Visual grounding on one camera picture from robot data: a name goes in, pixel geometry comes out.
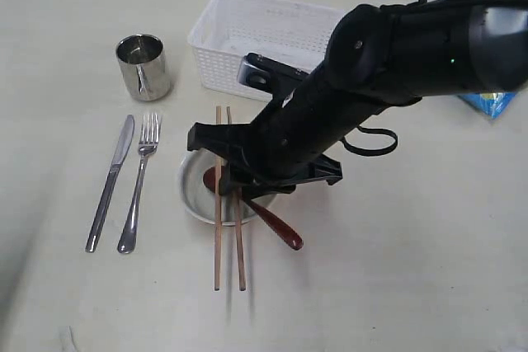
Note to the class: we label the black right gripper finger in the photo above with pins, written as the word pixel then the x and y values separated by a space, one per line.
pixel 254 190
pixel 236 177

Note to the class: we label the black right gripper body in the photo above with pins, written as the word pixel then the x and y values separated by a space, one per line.
pixel 287 140

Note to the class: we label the white ceramic bowl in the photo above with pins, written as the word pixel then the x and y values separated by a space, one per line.
pixel 199 202

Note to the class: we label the dark wooden spoon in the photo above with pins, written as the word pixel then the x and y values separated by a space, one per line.
pixel 284 231

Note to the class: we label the wooden chopstick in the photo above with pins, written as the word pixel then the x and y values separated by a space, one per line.
pixel 218 222
pixel 242 284

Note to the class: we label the silver fork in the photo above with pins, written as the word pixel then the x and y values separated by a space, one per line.
pixel 148 146

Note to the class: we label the stainless steel cup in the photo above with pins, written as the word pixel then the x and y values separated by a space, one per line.
pixel 142 63

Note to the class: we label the silver table knife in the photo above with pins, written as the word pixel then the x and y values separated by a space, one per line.
pixel 122 148

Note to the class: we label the blue chips snack bag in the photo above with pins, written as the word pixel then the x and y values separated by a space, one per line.
pixel 490 104

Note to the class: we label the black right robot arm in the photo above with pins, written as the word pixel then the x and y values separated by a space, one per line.
pixel 376 58

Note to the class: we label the white perforated plastic basket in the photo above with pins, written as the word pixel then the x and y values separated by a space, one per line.
pixel 293 33

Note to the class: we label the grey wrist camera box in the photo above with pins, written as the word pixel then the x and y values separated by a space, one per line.
pixel 268 75

